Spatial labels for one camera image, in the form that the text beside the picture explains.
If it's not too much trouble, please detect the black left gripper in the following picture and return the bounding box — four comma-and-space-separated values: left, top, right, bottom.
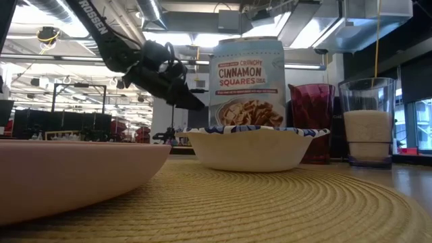
121, 39, 206, 111

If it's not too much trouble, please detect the cinnamon squares cereal box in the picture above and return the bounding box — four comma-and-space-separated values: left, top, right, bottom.
208, 36, 288, 128

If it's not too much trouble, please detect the yellow woven round placemat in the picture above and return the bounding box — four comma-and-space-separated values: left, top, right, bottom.
0, 157, 432, 243

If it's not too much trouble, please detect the red plastic tumbler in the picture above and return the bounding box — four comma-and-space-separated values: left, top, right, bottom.
288, 83, 336, 165

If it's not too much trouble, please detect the pink round plate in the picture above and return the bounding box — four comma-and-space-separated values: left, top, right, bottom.
0, 138, 172, 226

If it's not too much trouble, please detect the blue patterned paper bowl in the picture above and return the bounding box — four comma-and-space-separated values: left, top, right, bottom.
175, 125, 331, 173

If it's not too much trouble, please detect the black cabinet row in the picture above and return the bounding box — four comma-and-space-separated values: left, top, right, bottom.
12, 107, 113, 141

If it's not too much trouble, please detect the clear glass of milk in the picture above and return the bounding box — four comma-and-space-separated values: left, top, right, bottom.
337, 77, 397, 170

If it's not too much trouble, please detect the dark monitor screen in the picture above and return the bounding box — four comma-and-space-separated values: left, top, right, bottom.
0, 99, 16, 128

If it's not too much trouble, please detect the silver ceiling hood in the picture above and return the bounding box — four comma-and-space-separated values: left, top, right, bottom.
312, 0, 414, 55

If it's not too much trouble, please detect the silver ventilation duct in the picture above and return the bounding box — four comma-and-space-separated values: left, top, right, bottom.
134, 0, 169, 32

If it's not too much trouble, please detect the yellow hanging cable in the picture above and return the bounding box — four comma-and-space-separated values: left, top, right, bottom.
373, 0, 382, 88

